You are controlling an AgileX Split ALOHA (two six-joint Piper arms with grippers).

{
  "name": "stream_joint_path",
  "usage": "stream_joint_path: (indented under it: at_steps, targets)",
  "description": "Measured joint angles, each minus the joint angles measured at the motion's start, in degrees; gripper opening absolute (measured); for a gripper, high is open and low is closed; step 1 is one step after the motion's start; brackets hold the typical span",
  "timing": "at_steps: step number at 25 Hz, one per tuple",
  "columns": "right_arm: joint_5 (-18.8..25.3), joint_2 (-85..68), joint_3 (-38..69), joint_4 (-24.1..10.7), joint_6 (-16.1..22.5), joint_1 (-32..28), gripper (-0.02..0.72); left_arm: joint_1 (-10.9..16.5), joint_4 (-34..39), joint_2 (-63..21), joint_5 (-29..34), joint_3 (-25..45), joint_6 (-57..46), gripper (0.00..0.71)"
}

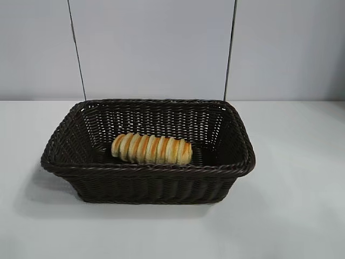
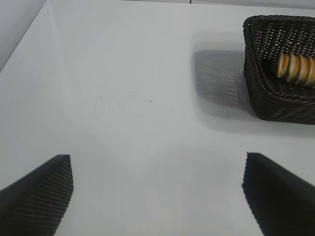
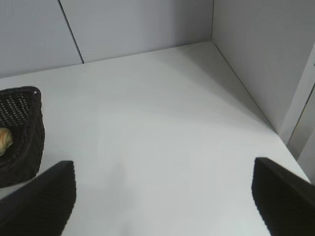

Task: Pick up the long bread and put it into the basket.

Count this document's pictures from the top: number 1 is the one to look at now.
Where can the dark brown wicker basket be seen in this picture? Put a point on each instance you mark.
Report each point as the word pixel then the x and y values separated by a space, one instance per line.
pixel 148 183

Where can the long striped bread loaf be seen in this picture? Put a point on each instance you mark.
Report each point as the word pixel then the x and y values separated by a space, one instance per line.
pixel 151 148

